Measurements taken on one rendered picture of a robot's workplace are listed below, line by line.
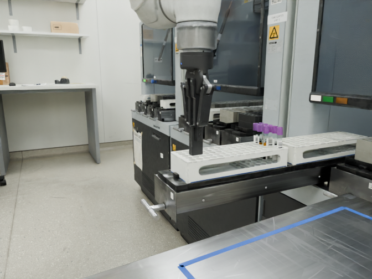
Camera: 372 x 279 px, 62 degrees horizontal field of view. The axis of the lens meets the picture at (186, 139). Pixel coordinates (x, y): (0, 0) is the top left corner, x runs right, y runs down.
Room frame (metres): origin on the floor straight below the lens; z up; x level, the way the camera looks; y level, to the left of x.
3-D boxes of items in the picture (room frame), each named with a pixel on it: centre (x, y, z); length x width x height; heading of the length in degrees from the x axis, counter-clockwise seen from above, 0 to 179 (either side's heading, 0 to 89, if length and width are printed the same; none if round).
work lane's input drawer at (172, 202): (0.81, -0.24, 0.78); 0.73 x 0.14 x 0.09; 115
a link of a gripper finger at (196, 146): (0.71, -0.03, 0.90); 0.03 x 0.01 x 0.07; 116
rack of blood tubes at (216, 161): (0.75, -0.11, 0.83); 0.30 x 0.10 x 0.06; 116
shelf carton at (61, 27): (3.74, 1.40, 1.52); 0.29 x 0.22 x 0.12; 114
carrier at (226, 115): (1.41, -0.19, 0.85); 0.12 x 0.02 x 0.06; 26
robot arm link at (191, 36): (0.71, -0.02, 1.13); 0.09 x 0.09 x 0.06
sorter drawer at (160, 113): (2.15, -0.10, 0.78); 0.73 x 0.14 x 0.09; 115
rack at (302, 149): (0.89, -0.40, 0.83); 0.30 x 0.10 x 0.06; 115
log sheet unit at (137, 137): (2.44, 0.41, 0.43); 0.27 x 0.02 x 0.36; 25
